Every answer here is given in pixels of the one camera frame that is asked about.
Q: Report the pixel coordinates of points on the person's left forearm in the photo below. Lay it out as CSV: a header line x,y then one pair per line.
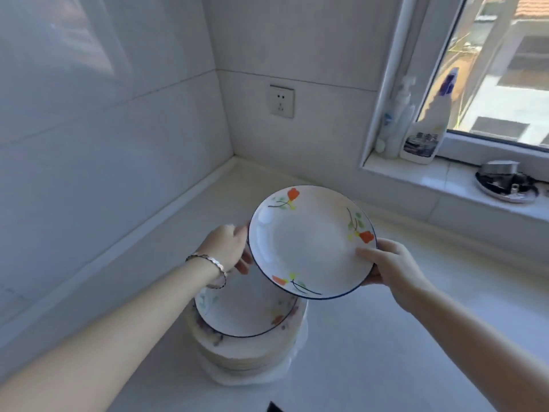
x,y
103,343

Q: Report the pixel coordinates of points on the white pump bottle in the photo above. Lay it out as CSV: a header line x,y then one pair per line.
x,y
396,117

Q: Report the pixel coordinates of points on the white window frame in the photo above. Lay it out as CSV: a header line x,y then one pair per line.
x,y
433,81

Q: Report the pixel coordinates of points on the person's left hand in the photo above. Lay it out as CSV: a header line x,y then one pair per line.
x,y
224,249

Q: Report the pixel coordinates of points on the person's right forearm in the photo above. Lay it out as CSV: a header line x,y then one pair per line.
x,y
484,351

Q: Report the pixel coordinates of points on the stack of white floral dishes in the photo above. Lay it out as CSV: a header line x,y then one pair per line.
x,y
246,326

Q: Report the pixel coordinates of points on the white spray cleaner bottle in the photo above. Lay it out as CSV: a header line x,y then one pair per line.
x,y
429,128

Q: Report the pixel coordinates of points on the person's right hand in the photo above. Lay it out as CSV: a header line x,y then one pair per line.
x,y
396,270

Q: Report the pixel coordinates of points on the person's right thumb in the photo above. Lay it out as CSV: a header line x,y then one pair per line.
x,y
368,255

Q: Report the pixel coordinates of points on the person's left fingers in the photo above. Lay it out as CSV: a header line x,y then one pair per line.
x,y
245,261

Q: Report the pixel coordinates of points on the white floral blue-rimmed plate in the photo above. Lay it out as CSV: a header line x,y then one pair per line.
x,y
311,241

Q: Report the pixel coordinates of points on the white wall socket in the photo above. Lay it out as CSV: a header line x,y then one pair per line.
x,y
282,101

